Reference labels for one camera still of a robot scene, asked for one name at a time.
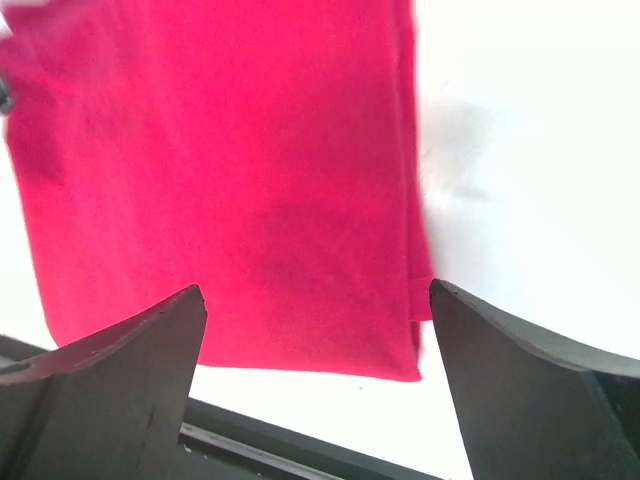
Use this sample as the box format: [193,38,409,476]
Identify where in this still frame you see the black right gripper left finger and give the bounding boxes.
[1,285,207,479]

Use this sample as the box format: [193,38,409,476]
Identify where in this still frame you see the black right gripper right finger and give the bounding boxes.
[429,280,639,480]

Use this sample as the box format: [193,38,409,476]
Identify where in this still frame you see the magenta pink t shirt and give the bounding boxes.
[1,1,433,382]

